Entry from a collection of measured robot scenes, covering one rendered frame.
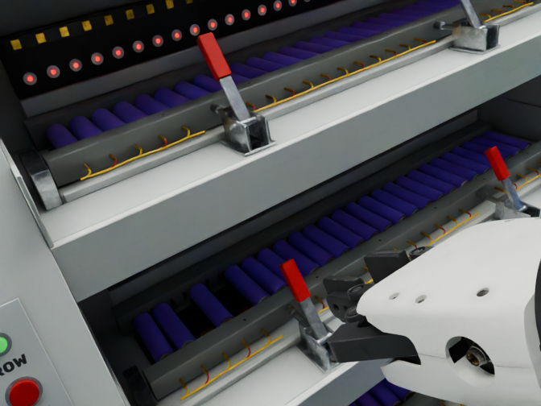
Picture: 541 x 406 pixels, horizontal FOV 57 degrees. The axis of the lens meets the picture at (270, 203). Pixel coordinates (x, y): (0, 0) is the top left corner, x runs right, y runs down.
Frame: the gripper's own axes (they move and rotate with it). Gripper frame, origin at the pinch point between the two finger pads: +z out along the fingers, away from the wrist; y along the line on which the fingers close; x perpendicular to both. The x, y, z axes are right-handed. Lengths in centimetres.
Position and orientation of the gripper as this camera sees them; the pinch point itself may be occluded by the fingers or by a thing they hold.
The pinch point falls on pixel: (371, 287)
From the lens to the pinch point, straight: 33.4
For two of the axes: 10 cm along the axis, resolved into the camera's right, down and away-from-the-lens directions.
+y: 8.2, -4.0, 4.0
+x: -4.1, -9.1, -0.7
